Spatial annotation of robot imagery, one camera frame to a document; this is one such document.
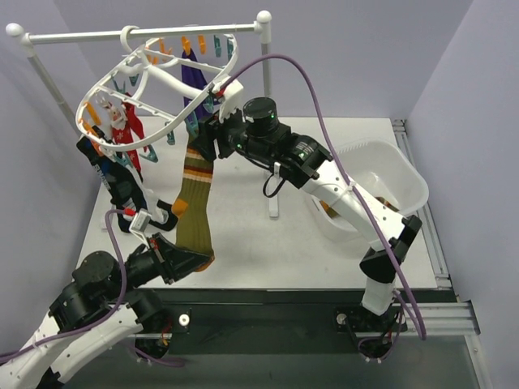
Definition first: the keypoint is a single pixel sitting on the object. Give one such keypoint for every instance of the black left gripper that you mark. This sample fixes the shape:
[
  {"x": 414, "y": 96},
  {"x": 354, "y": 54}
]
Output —
[{"x": 165, "y": 263}]

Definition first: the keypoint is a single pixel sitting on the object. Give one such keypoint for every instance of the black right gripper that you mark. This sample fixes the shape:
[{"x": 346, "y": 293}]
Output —
[{"x": 216, "y": 138}]

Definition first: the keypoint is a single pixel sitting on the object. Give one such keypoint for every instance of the white sock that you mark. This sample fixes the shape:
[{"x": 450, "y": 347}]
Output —
[{"x": 159, "y": 217}]

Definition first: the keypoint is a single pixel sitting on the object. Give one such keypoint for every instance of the teal clothespin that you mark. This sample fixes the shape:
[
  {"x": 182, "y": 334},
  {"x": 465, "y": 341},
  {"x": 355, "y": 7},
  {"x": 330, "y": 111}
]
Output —
[
  {"x": 150, "y": 154},
  {"x": 171, "y": 140}
]

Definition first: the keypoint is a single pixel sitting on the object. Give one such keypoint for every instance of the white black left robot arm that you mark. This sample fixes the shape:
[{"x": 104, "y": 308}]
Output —
[{"x": 105, "y": 302}]

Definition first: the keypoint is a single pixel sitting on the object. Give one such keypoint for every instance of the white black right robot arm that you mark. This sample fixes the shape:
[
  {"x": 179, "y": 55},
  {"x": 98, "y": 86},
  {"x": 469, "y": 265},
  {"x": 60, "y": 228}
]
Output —
[{"x": 256, "y": 133}]

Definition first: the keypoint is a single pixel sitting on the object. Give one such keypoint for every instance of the purple sock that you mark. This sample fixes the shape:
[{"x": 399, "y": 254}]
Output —
[{"x": 194, "y": 77}]

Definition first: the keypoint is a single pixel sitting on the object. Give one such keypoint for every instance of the black blue patterned sock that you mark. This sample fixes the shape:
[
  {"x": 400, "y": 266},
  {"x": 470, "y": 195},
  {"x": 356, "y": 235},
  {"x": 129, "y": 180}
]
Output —
[{"x": 120, "y": 182}]

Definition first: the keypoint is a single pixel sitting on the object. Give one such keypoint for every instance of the red santa sock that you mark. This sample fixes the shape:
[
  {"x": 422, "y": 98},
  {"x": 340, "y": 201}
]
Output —
[{"x": 124, "y": 122}]

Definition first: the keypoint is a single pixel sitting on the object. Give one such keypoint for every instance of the white plastic basket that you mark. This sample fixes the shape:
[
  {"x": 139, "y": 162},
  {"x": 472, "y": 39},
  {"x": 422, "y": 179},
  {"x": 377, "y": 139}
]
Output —
[{"x": 385, "y": 172}]

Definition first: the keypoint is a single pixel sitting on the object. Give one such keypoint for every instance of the white drying rack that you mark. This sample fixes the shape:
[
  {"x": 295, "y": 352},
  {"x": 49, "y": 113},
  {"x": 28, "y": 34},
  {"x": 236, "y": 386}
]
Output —
[{"x": 128, "y": 79}]

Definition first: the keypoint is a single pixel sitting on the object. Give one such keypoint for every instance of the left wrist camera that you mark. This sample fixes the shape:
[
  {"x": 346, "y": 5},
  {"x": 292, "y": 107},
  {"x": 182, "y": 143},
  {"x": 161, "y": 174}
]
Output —
[{"x": 138, "y": 225}]

